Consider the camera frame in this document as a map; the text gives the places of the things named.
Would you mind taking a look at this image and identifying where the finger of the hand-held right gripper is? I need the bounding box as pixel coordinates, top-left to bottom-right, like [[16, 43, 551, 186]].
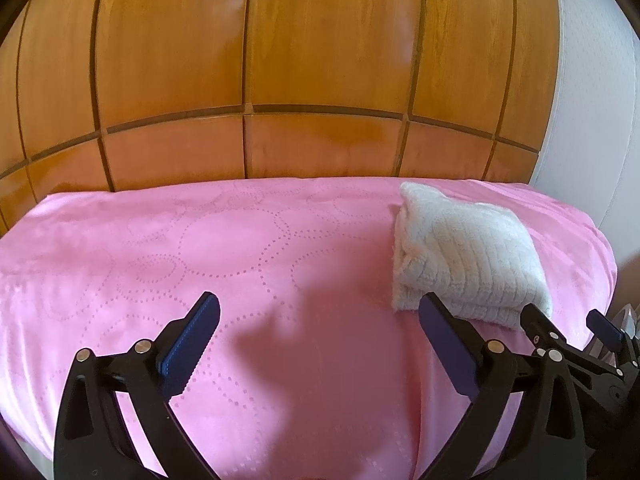
[[586, 309, 637, 357], [520, 304, 577, 361]]

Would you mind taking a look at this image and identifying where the pink patterned bedspread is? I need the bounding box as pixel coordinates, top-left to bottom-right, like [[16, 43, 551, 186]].
[[0, 176, 622, 480]]

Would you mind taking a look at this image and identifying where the wooden wardrobe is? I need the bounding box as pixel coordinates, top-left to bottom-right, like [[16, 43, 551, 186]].
[[0, 0, 576, 237]]

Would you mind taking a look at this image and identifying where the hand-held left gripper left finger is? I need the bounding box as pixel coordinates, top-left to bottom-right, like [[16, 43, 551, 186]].
[[52, 291, 221, 480]]

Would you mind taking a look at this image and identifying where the white padded panel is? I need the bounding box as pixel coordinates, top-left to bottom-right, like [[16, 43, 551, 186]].
[[527, 0, 640, 266]]

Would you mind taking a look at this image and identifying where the white knitted sweater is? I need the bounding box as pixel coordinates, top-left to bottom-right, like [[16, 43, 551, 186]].
[[391, 181, 554, 332]]

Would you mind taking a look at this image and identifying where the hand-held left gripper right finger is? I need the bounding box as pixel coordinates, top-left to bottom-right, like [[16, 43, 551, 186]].
[[419, 291, 589, 480]]

